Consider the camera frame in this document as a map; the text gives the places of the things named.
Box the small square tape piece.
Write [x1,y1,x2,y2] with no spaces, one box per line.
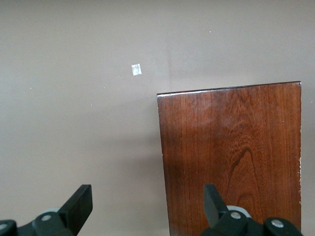
[131,63,142,77]

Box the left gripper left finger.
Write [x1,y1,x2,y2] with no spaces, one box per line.
[0,184,93,236]

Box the dark brown wooden cabinet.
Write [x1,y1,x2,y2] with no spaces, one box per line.
[157,81,302,236]

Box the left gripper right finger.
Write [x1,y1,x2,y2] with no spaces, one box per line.
[200,183,304,236]

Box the brown table cover sheet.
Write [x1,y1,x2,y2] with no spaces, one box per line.
[0,0,315,236]

